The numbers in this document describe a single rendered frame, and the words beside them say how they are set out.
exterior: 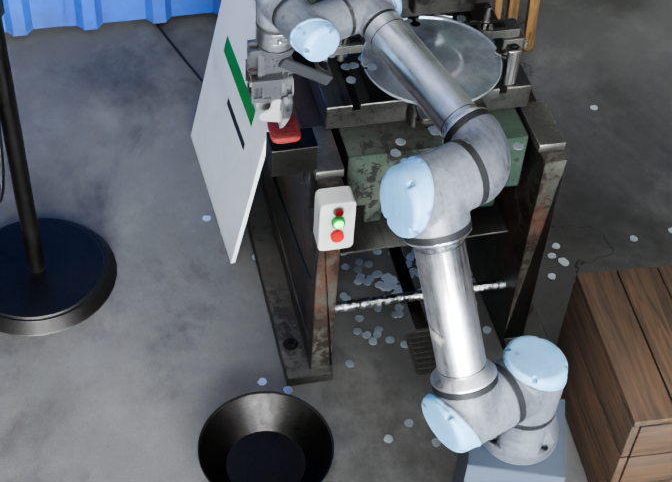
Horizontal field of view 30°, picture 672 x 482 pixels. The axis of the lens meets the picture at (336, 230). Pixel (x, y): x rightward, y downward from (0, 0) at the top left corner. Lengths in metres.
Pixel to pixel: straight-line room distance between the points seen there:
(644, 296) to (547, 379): 0.67
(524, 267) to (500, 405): 0.77
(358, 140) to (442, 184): 0.66
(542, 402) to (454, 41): 0.83
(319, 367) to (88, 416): 0.54
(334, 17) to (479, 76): 0.48
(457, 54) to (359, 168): 0.31
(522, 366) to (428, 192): 0.41
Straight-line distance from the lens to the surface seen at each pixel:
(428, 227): 1.99
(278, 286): 3.14
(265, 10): 2.26
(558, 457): 2.39
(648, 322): 2.78
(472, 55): 2.64
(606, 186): 3.57
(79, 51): 3.89
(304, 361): 2.99
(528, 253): 2.86
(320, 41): 2.17
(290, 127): 2.49
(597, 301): 2.79
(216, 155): 3.33
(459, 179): 1.99
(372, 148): 2.60
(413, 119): 2.63
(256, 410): 2.89
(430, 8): 2.54
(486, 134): 2.05
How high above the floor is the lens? 2.40
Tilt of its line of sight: 46 degrees down
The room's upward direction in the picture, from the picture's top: 4 degrees clockwise
